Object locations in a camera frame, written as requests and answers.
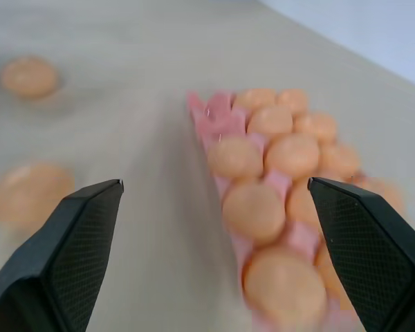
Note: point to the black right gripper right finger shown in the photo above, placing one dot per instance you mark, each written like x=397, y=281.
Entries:
x=373, y=256

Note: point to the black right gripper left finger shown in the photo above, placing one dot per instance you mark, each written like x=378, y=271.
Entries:
x=48, y=263

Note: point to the pink egg carton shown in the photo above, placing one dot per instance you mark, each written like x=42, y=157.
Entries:
x=217, y=114

